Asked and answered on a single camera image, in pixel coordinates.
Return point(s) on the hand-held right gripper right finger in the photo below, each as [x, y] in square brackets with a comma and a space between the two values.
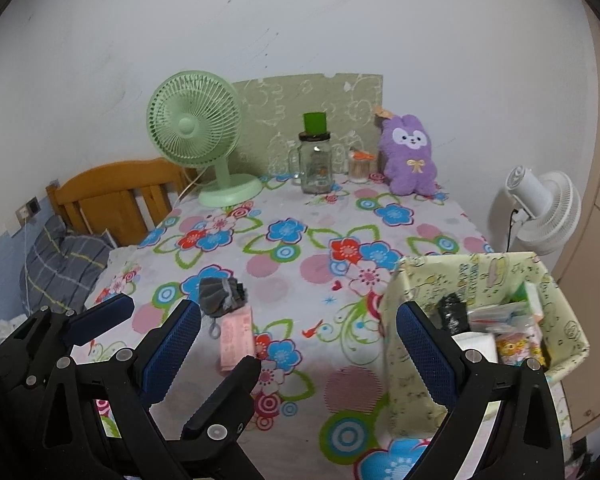
[425, 355]

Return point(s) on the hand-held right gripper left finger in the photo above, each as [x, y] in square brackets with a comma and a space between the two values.
[172, 350]

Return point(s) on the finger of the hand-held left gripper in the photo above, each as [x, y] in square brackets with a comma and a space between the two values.
[100, 316]

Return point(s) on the yellow printed storage box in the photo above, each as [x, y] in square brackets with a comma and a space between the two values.
[410, 395]

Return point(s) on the white tissue roll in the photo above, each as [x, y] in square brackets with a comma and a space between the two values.
[477, 345]

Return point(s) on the pink tissue packet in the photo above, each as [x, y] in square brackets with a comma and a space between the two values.
[237, 340]

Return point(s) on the clear plastic bag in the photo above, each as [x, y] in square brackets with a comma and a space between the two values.
[495, 315]

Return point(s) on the colourful snack packet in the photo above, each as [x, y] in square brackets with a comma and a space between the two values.
[517, 347]

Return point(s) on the crumpled black plastic bag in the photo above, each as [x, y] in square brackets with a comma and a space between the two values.
[452, 310]

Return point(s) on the grey plaid pillow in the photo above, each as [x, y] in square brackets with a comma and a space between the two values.
[65, 265]

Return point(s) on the white cloth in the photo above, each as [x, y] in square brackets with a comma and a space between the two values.
[7, 327]

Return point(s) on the blue bed sheet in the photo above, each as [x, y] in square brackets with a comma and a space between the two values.
[5, 270]

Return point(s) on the floral tablecloth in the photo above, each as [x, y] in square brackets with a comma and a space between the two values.
[300, 270]

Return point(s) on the purple plush bunny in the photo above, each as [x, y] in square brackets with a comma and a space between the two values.
[410, 160]

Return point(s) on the white standing fan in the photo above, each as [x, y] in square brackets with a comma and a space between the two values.
[525, 185]

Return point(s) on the cotton swab holder orange lid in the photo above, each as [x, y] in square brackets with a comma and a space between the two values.
[360, 167]

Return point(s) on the green desk fan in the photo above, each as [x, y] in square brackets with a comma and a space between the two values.
[195, 125]

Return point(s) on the glass jar with green lid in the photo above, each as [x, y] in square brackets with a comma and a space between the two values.
[316, 165]

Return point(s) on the small orange tag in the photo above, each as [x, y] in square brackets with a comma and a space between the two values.
[382, 110]

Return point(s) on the beige door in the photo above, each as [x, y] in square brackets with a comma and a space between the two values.
[595, 160]

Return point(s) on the green patterned board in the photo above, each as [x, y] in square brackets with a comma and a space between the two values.
[280, 110]

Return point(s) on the wall socket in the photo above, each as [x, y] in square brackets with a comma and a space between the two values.
[30, 208]

